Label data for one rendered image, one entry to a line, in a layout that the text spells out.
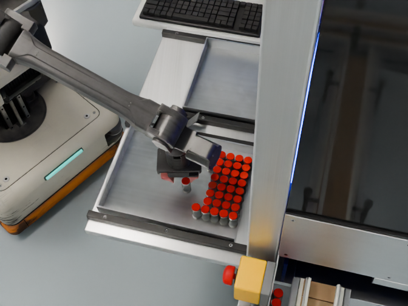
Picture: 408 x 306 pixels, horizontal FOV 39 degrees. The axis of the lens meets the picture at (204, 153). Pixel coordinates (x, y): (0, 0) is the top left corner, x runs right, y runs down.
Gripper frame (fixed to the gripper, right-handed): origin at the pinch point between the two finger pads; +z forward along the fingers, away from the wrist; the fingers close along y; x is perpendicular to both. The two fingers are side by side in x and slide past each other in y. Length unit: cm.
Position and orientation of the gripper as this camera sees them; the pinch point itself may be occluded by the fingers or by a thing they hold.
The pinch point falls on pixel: (181, 178)
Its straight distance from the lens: 139.6
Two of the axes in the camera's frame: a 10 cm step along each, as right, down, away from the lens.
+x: 0.0, -8.4, 5.4
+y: 10.0, -0.2, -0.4
